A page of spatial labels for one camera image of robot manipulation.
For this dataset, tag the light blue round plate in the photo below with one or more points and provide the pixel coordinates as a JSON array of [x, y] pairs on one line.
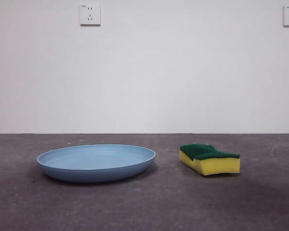
[[96, 170]]

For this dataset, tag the yellow sponge with green pad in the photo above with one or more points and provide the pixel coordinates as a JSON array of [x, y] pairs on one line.
[[214, 166]]

